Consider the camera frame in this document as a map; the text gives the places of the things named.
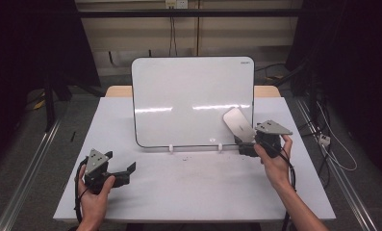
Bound aluminium floor rail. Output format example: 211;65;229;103
294;97;378;231
0;117;64;231

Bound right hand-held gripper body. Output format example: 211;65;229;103
254;119;293;159

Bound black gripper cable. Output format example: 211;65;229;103
73;158;89;224
267;140;297;231

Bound wooden table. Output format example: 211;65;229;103
104;84;282;98

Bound white cable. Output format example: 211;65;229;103
316;101;359;172

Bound white wall socket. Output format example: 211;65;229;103
165;0;190;10

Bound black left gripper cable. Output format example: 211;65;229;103
73;158;89;224

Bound white whiteboard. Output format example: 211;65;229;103
131;56;256;149

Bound white whiteboard eraser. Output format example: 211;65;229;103
222;107;258;144

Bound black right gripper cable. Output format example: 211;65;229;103
267;140;297;231

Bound white power strip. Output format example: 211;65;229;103
318;133;332;147

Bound person's left hand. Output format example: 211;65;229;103
76;174;116;230

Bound person's right hand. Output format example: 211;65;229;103
253;134;294;191

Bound black metal stand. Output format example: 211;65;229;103
41;61;102;133

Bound black hanging cable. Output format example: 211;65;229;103
168;8;179;58

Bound black horizontal bar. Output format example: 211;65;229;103
77;8;304;19

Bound black floor cables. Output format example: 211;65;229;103
298;92;332;191

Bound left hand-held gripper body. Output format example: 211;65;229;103
82;147;119;195

